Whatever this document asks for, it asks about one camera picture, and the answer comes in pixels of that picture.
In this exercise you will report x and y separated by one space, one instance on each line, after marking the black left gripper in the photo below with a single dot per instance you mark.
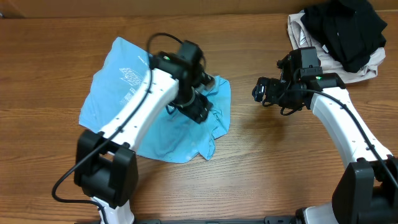
200 111

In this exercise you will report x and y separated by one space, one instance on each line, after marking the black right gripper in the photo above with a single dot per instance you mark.
261 90

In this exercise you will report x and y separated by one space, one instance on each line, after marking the light blue printed t-shirt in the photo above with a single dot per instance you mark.
172 137

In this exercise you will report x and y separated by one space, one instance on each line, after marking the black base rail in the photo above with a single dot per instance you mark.
211 221

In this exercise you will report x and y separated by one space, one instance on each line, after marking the black folded garment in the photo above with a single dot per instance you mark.
350 29

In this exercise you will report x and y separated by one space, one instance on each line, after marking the beige folded garment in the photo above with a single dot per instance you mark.
300 38

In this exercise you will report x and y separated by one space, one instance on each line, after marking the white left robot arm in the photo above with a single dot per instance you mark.
106 166

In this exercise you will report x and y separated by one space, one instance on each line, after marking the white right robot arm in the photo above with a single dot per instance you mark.
367 191

